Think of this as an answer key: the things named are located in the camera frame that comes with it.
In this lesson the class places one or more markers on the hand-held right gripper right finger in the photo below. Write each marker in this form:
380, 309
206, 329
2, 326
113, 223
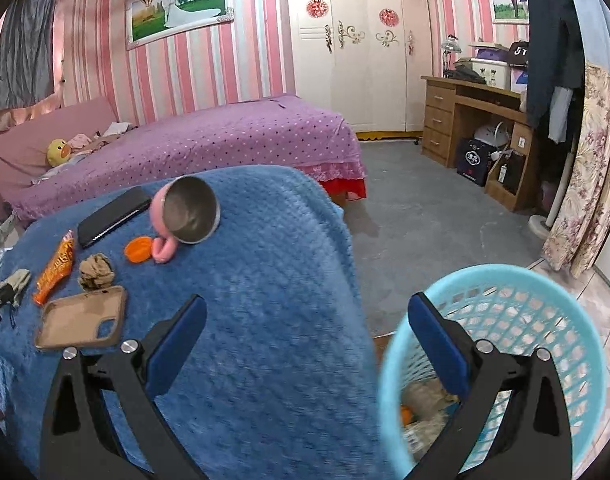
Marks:
437, 350

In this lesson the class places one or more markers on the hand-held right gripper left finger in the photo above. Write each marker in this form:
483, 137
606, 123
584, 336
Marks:
177, 345

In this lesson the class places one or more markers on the light blue plastic basket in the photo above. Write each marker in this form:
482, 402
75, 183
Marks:
485, 272

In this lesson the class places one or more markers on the crumpled pale wrapper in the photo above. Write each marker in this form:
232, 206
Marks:
425, 395

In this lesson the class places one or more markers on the small orange piece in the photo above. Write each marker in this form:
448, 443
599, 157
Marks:
407, 415

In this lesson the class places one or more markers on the blue knitted blanket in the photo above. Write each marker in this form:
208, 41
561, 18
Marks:
260, 285

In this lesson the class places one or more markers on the orange round lid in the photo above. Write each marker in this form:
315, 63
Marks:
137, 250

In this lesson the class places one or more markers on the crumpled brown paper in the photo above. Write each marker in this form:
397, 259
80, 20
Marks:
96, 270

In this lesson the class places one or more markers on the tan phone case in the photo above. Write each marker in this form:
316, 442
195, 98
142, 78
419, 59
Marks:
70, 315

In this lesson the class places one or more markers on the pink mug with metal inside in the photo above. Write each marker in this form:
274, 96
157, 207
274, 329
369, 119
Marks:
190, 210

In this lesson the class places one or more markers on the orange snack wrapper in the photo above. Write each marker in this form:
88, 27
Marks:
55, 267

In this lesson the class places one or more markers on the black flat phone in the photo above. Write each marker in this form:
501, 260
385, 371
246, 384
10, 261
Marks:
112, 215

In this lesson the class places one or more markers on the white standing fan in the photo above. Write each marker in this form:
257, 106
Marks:
540, 223

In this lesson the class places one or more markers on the grey-green crumpled cloth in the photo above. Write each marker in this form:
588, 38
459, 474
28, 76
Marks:
17, 280

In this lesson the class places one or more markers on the black box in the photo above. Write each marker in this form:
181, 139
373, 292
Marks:
511, 174

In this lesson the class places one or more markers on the black paper bag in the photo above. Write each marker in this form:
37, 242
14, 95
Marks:
474, 162

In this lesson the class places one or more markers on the bed with purple dotted bedspread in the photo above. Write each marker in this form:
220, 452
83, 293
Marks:
210, 140

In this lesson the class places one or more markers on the white round appliance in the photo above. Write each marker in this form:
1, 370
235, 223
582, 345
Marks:
491, 134

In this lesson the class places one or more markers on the pink clothes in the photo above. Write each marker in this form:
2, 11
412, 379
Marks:
80, 142

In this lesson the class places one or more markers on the yellow duck plush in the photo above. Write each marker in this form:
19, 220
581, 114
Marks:
57, 152

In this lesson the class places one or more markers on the floral curtain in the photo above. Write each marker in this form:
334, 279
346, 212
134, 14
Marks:
590, 175

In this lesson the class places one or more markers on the wooden desk with drawers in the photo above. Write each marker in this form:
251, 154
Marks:
437, 115

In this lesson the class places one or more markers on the grey hanging garment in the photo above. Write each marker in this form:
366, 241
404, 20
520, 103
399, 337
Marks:
560, 115

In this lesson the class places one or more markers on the dark folded clothes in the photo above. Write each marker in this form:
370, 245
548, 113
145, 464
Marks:
465, 74

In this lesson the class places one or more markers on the white storage box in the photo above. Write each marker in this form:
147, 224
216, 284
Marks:
490, 72

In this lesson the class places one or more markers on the white wardrobe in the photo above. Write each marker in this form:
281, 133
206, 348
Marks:
365, 70

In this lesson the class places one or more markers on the table lamp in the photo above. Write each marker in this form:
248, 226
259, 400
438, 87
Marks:
451, 47

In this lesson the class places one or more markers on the black cap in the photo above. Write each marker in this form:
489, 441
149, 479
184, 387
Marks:
519, 52

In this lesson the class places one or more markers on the dark hanging jacket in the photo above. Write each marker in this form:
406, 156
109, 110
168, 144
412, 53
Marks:
550, 35

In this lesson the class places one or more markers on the framed wedding picture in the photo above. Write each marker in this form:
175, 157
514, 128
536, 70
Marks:
180, 10

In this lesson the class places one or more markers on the grey window curtain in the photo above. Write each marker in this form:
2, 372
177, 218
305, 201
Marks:
25, 45

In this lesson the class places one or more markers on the red round paper cutout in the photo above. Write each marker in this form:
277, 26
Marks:
388, 16
317, 9

